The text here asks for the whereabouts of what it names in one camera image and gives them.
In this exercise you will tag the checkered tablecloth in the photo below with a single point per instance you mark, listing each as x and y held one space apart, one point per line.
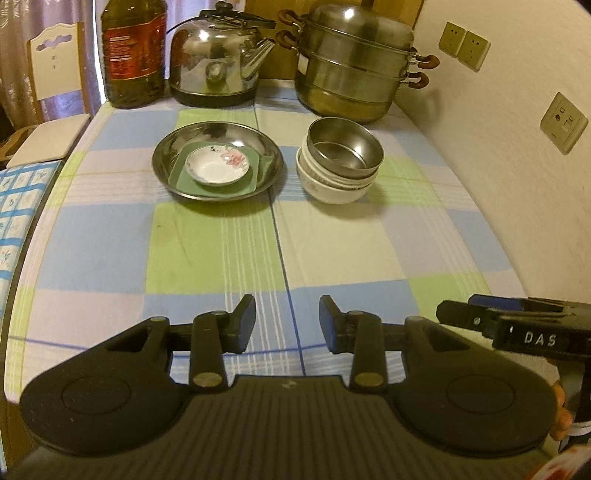
113 247

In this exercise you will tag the right hand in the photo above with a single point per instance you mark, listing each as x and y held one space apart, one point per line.
564 418

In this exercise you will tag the white ceramic bowl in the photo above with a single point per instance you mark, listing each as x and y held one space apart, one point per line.
325 189

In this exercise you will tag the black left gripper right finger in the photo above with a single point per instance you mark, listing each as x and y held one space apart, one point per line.
335 325

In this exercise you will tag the blue white checkered cloth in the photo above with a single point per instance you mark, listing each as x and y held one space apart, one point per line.
23 189

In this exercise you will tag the stainless steel kettle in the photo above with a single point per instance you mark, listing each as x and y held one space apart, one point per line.
216 56

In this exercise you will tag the beige double wall switch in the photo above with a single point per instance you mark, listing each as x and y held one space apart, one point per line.
467 47

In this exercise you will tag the cooking oil bottle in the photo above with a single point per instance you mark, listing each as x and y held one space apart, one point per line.
133 39

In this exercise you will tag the stainless steel bowl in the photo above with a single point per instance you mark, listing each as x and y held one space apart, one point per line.
344 147

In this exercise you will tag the stainless steel steamer pot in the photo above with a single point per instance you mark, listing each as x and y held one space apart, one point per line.
351 60

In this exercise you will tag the green square plastic plate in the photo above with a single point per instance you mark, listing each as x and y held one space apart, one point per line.
182 182

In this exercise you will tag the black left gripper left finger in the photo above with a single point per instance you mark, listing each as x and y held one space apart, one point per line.
237 326

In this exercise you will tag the floral white ceramic saucer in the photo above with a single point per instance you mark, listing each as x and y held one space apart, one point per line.
217 165

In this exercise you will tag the round stainless steel plate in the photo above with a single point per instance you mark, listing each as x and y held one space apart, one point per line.
167 150

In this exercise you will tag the beige wall socket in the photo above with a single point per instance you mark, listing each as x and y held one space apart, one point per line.
563 123

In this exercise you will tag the white wooden chair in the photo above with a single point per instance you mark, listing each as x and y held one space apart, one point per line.
55 60

